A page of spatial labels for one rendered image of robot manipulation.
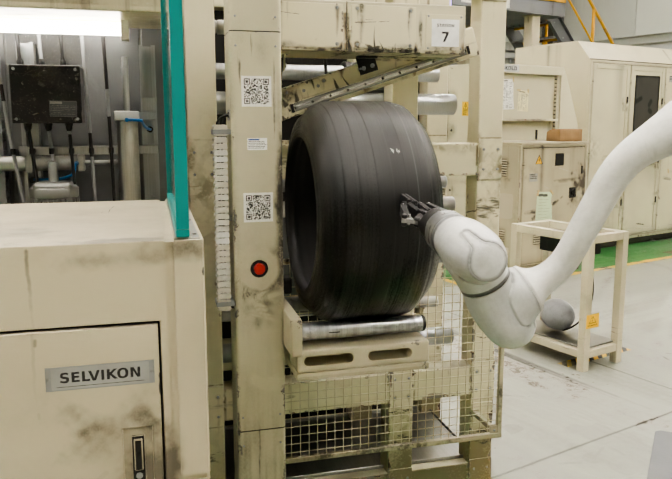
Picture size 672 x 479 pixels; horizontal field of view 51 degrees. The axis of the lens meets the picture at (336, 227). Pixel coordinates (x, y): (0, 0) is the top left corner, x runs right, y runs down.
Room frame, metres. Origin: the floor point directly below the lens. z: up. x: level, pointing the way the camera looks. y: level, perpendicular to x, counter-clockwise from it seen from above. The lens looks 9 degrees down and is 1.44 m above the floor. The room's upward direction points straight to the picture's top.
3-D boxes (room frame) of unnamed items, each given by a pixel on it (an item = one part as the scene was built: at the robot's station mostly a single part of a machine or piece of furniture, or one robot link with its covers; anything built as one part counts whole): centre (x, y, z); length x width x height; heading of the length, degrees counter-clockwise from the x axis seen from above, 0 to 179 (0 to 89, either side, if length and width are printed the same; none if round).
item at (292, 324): (1.87, 0.14, 0.90); 0.40 x 0.03 x 0.10; 15
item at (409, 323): (1.78, -0.07, 0.90); 0.35 x 0.05 x 0.05; 105
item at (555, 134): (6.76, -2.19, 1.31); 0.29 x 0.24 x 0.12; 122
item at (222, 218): (1.78, 0.29, 1.19); 0.05 x 0.04 x 0.48; 15
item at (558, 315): (4.21, -1.41, 0.40); 0.60 x 0.35 x 0.80; 32
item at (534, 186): (6.71, -1.88, 0.62); 0.91 x 0.58 x 1.25; 122
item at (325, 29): (2.23, -0.07, 1.71); 0.61 x 0.25 x 0.15; 105
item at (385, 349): (1.78, -0.06, 0.84); 0.36 x 0.09 x 0.06; 105
